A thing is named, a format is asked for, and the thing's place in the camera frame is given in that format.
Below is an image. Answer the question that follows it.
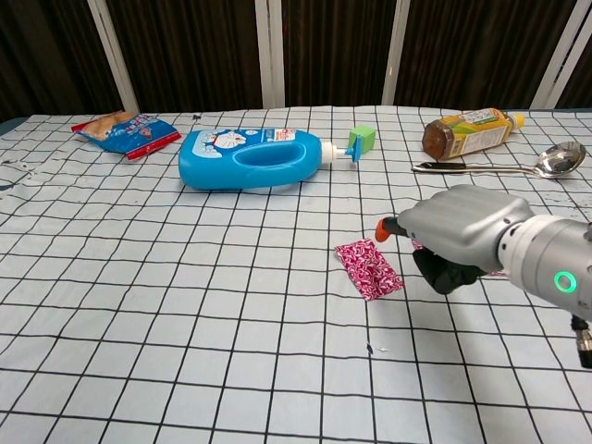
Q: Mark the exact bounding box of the black arm cable connector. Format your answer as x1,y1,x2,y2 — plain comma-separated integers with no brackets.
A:
571,314,592,371

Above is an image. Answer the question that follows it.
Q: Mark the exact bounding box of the green cube block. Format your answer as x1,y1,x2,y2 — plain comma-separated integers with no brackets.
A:
349,125,376,153

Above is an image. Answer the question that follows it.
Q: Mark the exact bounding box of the blue red cookie snack bag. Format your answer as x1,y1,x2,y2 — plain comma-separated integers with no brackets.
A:
70,110,182,162

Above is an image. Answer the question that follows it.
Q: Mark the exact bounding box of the blue detergent pump bottle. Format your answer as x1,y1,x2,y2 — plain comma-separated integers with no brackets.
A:
178,128,366,191

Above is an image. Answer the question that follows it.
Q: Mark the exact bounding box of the dark blue table cover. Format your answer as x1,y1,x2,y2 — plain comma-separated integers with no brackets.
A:
0,115,31,136

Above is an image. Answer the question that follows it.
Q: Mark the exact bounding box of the metal ladle with black handle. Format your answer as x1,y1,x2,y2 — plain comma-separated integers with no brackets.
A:
411,141,587,179

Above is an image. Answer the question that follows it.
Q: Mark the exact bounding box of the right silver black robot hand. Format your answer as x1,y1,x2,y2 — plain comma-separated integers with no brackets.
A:
375,183,534,294

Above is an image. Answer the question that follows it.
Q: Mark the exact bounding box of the white double screen frame post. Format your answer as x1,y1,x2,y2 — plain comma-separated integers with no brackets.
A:
254,0,286,108

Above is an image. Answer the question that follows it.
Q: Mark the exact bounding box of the white black grid tablecloth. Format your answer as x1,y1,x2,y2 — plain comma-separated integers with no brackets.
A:
0,105,592,444

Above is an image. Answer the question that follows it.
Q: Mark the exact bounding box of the yellow label tea bottle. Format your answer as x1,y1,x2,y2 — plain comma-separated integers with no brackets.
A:
422,106,526,162

